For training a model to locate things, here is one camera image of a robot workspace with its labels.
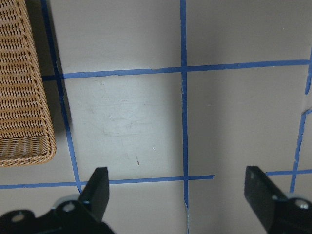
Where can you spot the brown wicker basket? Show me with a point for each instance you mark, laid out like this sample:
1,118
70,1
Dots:
26,132

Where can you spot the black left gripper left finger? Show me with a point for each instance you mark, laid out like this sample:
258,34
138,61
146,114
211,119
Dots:
95,195

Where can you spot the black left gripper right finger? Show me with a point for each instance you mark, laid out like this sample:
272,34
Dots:
263,196

